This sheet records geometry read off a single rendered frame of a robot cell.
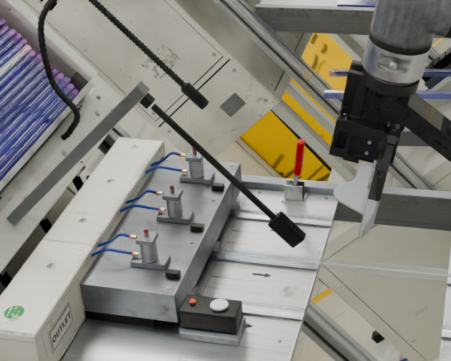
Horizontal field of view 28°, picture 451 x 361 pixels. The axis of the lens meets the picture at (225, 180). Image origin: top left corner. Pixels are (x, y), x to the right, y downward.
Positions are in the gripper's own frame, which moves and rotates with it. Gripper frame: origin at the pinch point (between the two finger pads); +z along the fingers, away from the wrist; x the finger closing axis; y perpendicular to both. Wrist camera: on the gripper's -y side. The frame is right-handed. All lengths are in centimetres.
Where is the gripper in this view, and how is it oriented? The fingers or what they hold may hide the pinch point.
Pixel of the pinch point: (373, 207)
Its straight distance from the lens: 122.7
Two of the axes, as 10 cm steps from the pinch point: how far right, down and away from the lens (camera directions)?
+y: -9.6, -2.5, 1.5
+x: -2.6, 5.2, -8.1
